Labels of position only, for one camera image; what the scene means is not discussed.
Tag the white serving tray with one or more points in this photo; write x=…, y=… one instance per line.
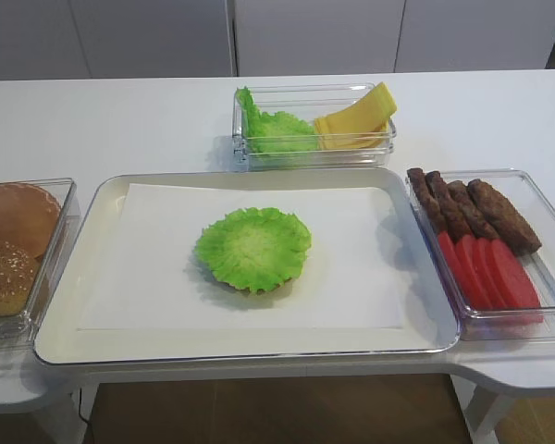
x=429, y=323

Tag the brown meat patty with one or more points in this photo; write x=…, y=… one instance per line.
x=456, y=222
x=429, y=203
x=501, y=214
x=473, y=216

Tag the leaning yellow cheese slice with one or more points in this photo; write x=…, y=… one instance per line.
x=368, y=114

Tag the clear lettuce and cheese container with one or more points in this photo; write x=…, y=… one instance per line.
x=308, y=102

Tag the clear patty and tomato container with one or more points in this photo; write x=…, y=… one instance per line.
x=527, y=198

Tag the green lettuce leaf on tray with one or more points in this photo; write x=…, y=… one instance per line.
x=255, y=249

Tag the flat brown bun bottom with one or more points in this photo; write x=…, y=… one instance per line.
x=28, y=216

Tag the sesame bun top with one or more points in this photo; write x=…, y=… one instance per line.
x=18, y=271

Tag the clear bun container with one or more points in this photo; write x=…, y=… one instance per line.
x=16, y=331

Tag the yellow cheese slice stack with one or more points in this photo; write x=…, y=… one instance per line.
x=328, y=140

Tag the green lettuce leaves in container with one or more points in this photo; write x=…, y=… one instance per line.
x=280, y=132

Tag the white paper sheet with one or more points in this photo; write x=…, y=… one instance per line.
x=151, y=279

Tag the red tomato slice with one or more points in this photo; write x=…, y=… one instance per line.
x=475, y=290
x=447, y=247
x=514, y=285
x=482, y=264

